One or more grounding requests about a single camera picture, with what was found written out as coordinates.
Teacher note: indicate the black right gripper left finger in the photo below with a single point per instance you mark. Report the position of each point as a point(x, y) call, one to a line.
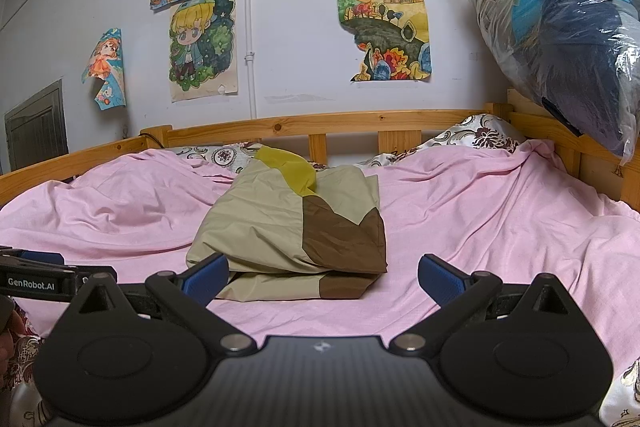
point(165, 314)

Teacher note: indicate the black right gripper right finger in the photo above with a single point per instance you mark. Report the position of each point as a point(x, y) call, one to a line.
point(480, 314)

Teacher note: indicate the mustard brown beige jacket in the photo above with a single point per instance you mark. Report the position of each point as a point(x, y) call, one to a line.
point(292, 232)

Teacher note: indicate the plastic bag of clothes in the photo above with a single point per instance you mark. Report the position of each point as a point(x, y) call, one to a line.
point(578, 59)

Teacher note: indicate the person's left hand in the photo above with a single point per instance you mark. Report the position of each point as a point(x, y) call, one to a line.
point(14, 328)

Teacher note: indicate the floral patterned quilt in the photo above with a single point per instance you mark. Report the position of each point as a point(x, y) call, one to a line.
point(480, 131)

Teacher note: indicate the small curled girl drawing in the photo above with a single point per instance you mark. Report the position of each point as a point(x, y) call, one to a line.
point(106, 64)

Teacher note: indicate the blond child drawing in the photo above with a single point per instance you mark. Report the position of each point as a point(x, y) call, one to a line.
point(202, 52)

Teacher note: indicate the wooden bed frame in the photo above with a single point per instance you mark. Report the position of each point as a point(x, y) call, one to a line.
point(397, 130)

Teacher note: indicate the white wall pipe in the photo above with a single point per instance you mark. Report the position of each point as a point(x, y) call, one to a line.
point(250, 59)

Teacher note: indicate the landscape drawing on wall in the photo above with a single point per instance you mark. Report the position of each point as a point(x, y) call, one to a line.
point(393, 36)

